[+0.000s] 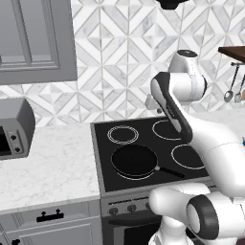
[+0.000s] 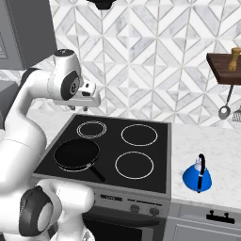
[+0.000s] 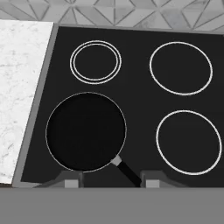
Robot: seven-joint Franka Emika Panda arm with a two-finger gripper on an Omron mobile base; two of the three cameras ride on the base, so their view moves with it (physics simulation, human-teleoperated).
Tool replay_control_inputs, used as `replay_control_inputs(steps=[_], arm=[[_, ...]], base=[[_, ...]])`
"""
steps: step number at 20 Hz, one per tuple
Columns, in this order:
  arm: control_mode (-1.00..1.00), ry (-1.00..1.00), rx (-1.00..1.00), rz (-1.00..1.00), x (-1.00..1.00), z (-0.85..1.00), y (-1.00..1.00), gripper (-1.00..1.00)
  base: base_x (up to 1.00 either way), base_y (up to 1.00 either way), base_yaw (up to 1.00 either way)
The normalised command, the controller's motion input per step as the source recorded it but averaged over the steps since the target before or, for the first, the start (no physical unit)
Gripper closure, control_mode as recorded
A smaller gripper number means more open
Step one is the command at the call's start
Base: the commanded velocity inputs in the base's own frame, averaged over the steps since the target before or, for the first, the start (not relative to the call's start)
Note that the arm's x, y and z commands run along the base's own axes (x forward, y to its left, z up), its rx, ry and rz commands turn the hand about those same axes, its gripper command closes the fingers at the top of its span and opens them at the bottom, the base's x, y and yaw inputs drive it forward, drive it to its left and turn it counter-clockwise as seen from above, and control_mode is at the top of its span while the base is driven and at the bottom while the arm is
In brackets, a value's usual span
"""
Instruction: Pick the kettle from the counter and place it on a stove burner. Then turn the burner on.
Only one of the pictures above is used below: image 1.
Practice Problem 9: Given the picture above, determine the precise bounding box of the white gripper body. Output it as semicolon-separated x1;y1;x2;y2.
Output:
145;94;160;112

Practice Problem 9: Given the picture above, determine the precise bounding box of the grey stove control panel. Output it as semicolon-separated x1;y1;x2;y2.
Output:
100;181;221;219

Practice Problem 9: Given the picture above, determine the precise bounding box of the black frying pan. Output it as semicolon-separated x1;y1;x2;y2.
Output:
110;144;186;180

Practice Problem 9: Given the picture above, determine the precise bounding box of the black glass hob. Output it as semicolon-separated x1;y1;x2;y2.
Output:
90;116;218;194

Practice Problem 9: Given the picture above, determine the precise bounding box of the grey hanging ladle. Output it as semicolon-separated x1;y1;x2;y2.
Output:
223;63;241;104

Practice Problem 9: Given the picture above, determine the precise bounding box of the grey hanging spatula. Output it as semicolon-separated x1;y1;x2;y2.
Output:
234;74;245;103

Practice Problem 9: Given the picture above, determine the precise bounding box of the brown wooden shelf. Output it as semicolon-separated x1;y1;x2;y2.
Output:
217;45;245;64

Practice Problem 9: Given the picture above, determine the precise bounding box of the black range hood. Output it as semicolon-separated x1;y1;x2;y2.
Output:
155;0;189;11

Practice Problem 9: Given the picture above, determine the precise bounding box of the black oven door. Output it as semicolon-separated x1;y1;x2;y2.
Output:
100;213;199;245

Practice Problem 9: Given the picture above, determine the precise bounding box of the grey drawer front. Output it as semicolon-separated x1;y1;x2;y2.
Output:
0;199;101;232

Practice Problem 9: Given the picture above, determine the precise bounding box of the grey upper cupboard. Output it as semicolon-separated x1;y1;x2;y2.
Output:
0;0;78;86

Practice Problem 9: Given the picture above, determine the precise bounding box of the grey toaster oven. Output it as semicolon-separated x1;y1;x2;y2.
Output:
0;97;36;161

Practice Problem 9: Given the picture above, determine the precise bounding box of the grey cupboard door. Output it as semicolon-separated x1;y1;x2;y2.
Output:
0;215;103;245

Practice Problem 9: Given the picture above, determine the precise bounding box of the dark oven door handle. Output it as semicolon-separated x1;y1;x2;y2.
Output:
107;215;165;227

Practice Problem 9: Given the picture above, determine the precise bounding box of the black drawer handle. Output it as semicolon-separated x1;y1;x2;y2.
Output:
35;209;65;224

